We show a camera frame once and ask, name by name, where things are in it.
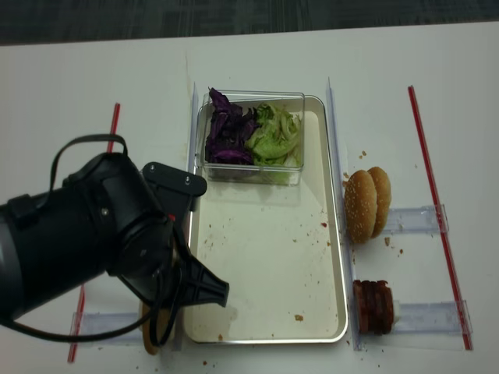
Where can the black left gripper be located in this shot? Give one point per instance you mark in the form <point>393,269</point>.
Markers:
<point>152,250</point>

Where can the bun half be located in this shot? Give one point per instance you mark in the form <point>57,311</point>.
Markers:
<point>169,327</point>
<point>149,347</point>

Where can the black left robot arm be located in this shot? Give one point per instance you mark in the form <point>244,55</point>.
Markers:
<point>109,217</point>

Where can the green lettuce leaves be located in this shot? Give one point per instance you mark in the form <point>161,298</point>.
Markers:
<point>277,140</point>

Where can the stacked brown meat patties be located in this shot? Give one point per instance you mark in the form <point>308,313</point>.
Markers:
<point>375,306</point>

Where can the metal baking tray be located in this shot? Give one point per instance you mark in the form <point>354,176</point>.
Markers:
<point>278,247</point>

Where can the clear bottom bun pusher track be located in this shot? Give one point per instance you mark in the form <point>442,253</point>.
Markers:
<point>89,323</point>

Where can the purple cabbage leaves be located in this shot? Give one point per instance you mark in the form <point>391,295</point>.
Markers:
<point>230,129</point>

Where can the clear plastic salad container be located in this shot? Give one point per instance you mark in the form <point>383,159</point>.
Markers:
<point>292,102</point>

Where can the front sesame bun top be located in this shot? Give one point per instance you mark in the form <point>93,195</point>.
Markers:
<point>360,203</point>

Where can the sesame bun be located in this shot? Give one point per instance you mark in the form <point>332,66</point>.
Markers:
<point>383,187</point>
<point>360,203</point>

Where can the rear sesame bun top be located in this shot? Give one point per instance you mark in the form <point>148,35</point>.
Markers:
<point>383,187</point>

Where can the clear sesame bun pusher track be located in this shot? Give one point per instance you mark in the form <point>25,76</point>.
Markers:
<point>424,219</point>

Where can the clear patty pusher track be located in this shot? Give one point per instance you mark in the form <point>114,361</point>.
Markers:
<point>437,317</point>

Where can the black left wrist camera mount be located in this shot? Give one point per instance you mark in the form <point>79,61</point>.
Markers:
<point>176,190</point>

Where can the left red rail strip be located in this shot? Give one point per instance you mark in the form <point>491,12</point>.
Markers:
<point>114,124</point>

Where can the red rail strip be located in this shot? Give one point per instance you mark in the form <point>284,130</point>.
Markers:
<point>114,124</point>
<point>456,291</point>

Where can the right red rail strip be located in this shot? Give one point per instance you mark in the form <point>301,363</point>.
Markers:
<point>456,291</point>

